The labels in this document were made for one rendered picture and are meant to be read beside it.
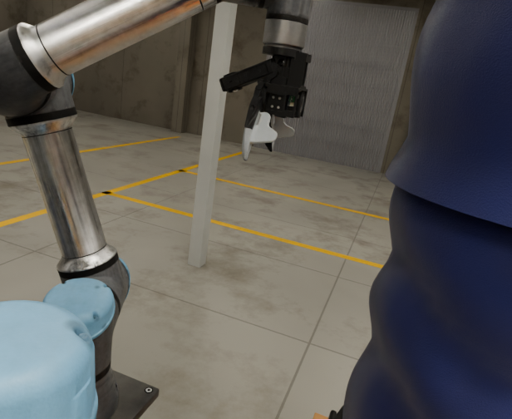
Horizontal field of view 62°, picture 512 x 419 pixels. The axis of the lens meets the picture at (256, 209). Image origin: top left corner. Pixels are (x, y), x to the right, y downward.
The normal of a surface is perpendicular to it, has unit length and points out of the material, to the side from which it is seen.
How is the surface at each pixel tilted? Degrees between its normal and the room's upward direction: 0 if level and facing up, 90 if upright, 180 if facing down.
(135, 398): 0
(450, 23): 74
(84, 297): 7
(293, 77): 90
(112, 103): 90
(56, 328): 1
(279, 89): 90
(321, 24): 90
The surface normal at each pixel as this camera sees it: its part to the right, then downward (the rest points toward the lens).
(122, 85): -0.34, 0.23
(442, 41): -0.87, -0.29
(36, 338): 0.15, -0.94
